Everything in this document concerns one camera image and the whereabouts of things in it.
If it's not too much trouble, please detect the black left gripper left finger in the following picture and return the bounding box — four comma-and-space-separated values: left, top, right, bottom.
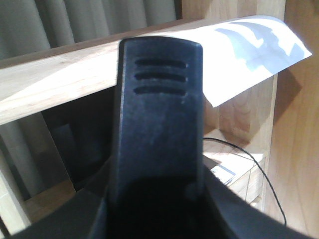
10, 159, 113, 239

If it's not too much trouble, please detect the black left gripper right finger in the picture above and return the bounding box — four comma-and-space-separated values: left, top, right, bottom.
203, 168, 309, 239

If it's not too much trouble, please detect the black stapler with orange tab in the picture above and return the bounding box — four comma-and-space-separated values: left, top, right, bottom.
108, 37, 203, 239

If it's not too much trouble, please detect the white paper sheet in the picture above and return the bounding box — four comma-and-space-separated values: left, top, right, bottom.
171, 14, 314, 108

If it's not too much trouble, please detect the wooden shelf unit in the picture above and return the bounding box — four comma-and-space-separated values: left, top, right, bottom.
0, 0, 319, 236

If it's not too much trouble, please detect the grey curtain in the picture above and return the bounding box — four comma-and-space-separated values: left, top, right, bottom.
0, 0, 181, 200

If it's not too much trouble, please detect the black cable right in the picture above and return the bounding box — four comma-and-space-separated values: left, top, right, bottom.
203, 136, 287, 226

